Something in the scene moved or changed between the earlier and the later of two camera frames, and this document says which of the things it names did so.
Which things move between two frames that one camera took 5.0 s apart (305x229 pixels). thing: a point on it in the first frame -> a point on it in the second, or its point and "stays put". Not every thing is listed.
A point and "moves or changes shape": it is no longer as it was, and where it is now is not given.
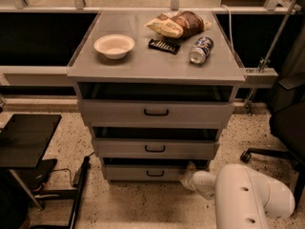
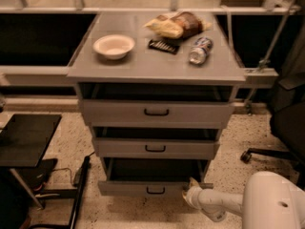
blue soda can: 198,52 stays put
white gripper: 197,179 -> 193,195
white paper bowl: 114,46 stays put
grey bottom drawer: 152,173 moves or changes shape
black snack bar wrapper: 163,46 stays put
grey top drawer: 113,114 stays put
